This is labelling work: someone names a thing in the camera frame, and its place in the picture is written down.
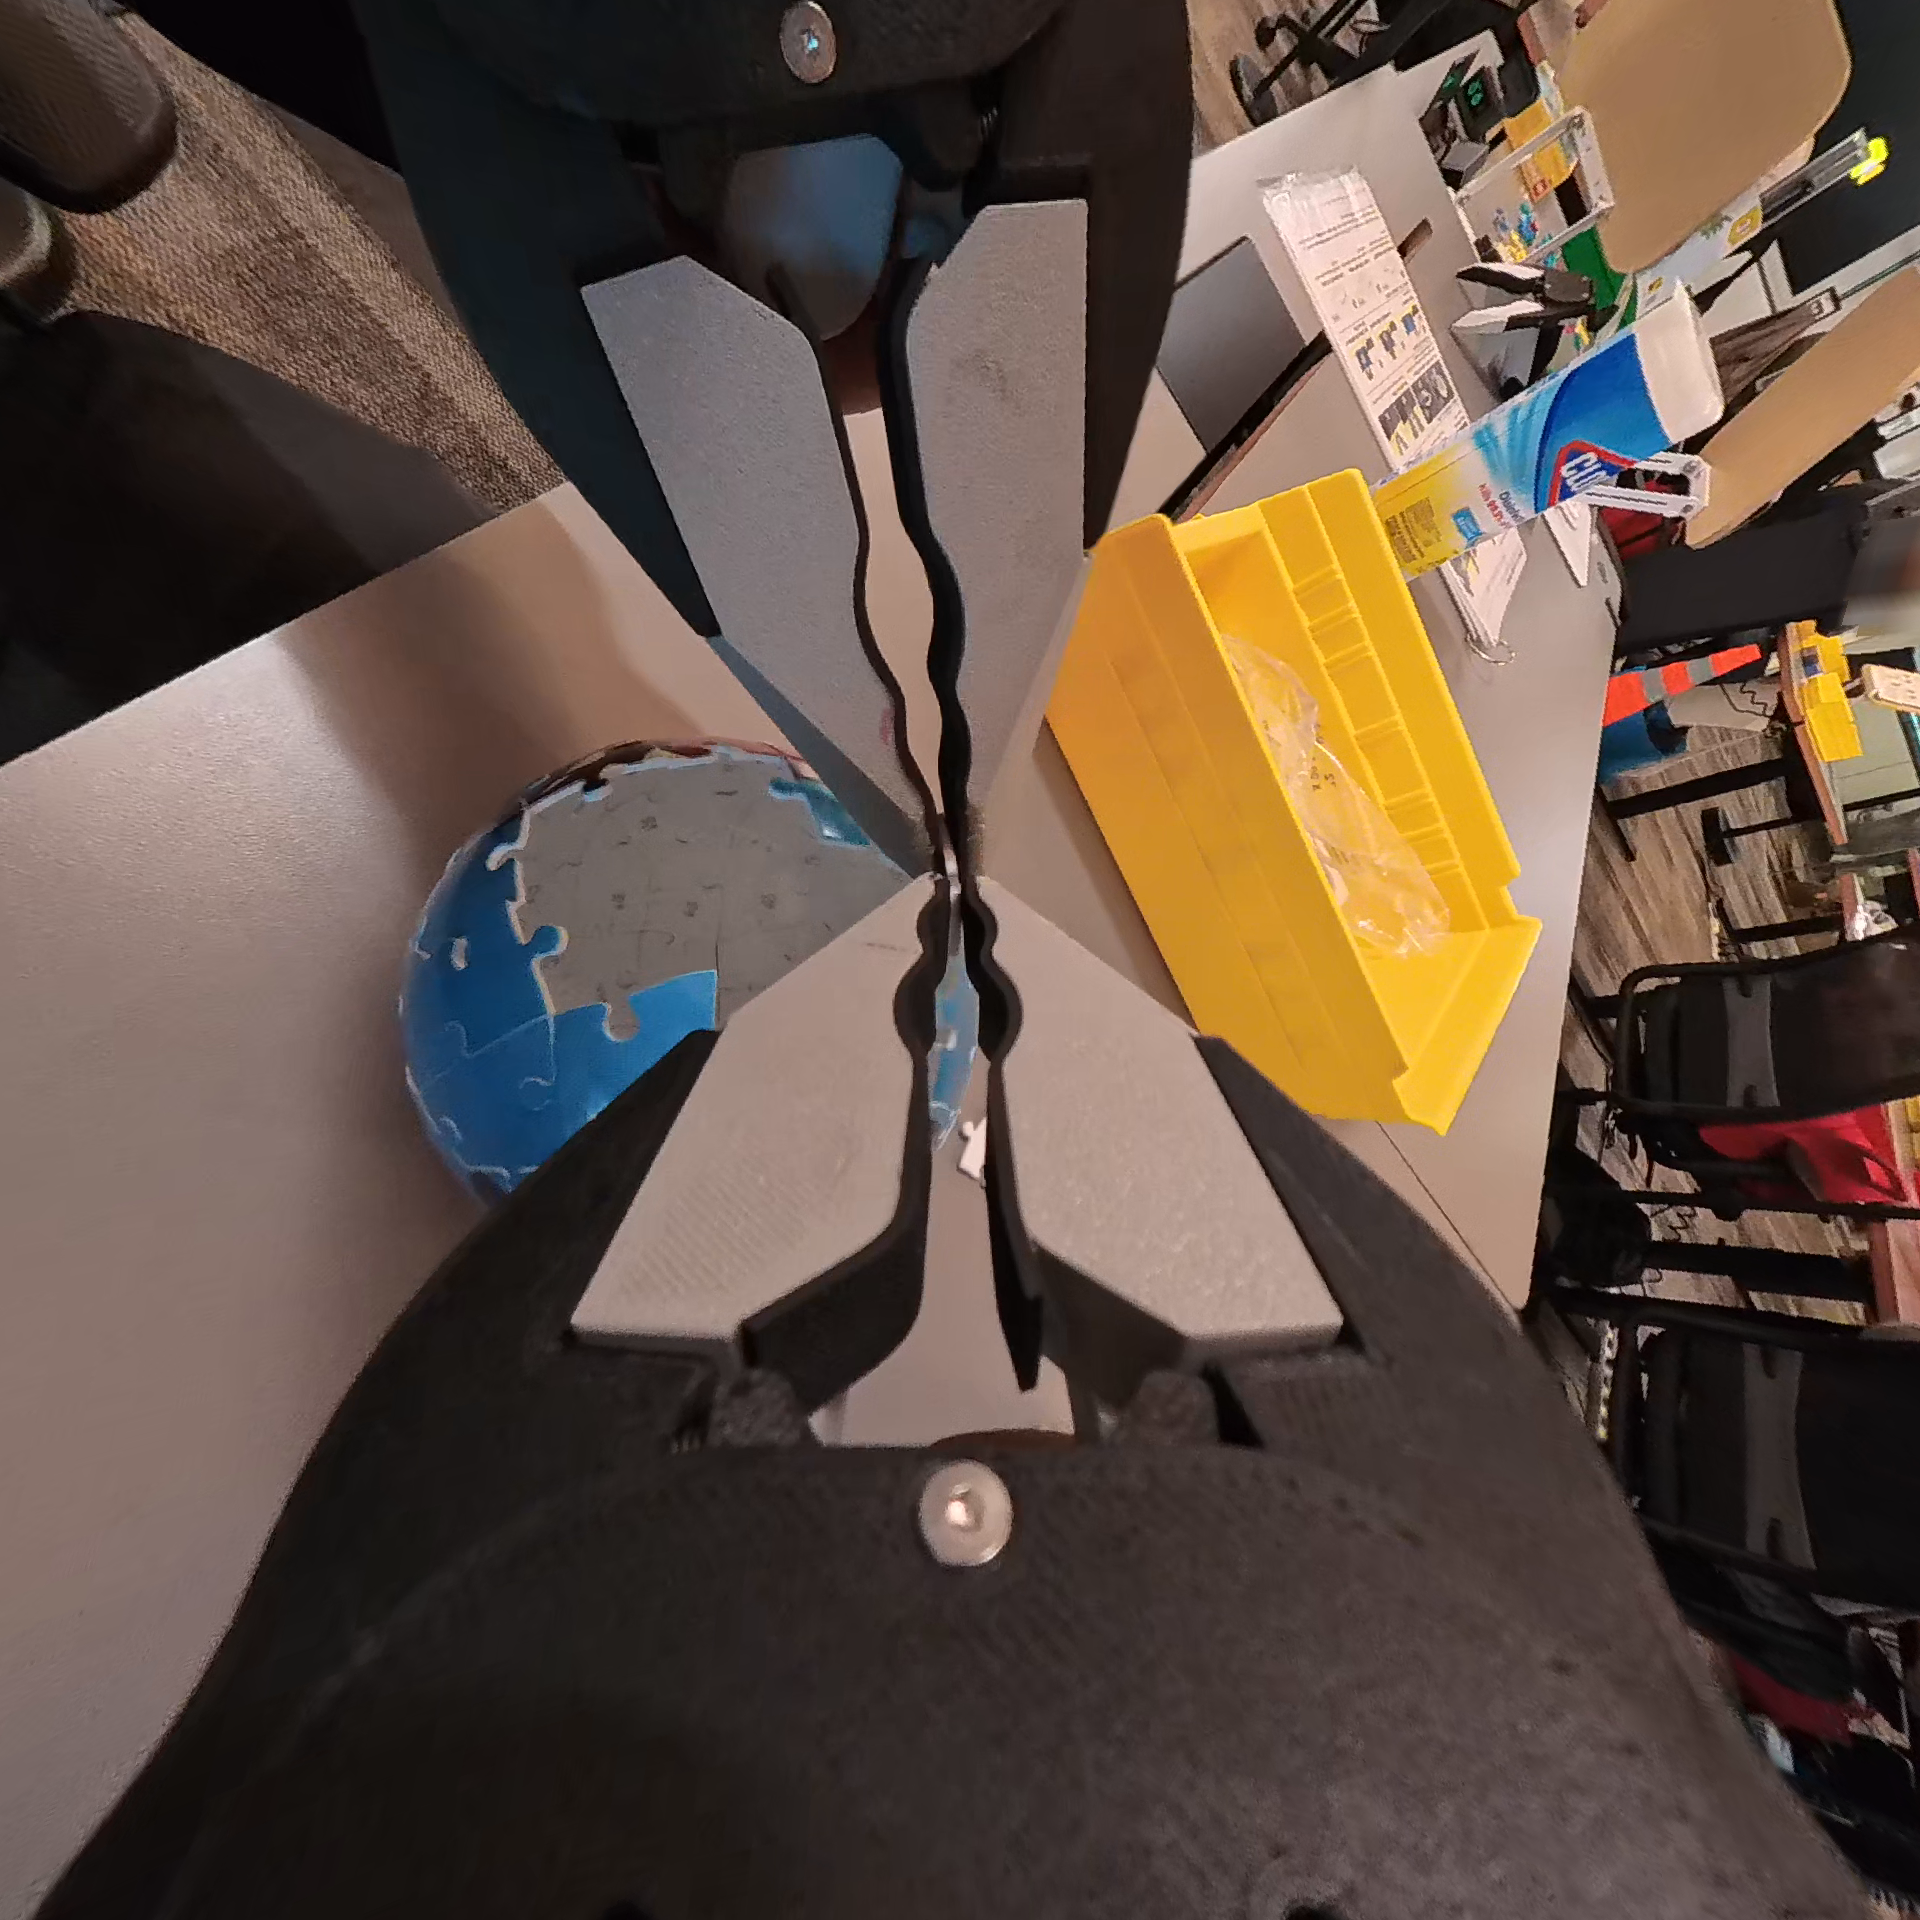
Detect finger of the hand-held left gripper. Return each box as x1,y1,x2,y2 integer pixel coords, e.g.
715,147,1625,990
582,252,950,882
883,199,1092,882

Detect black mesh chair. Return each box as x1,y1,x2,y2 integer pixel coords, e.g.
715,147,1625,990
1627,1316,1920,1614
1612,922,1920,1225

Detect black office chair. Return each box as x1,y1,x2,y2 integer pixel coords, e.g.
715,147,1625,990
0,306,505,760

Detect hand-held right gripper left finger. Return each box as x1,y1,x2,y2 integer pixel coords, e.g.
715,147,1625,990
571,874,967,1416

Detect white paper sheet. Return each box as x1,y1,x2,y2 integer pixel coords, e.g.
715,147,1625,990
1444,529,1536,667

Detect black tablet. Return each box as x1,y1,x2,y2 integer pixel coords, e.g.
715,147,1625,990
1154,237,1341,517

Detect laminated instruction sheet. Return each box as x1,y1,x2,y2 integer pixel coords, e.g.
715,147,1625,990
1257,169,1481,471

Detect colourful toy box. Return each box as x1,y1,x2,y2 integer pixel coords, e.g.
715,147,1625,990
1452,105,1621,261

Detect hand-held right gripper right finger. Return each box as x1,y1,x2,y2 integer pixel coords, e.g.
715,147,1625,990
956,882,1347,1422

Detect red bag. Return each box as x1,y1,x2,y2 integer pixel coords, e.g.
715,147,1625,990
1702,1103,1920,1210

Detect blue puzzle ball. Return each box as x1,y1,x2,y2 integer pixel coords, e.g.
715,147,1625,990
401,738,988,1206

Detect disinfecting wipes canister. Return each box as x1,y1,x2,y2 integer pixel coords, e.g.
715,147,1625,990
1372,284,1729,583

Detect yellow plastic bin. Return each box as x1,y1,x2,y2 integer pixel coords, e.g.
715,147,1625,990
1045,468,1545,1139

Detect tan chair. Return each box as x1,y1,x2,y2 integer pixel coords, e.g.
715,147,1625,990
1699,267,1920,552
1556,0,1858,277

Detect yellow toy blocks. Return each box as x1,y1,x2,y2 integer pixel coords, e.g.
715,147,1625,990
1789,619,1867,770

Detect white plastic clip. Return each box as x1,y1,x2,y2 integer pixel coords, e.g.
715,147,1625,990
1556,454,1717,583

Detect clear plastic bag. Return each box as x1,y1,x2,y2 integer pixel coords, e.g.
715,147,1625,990
1219,630,1454,958

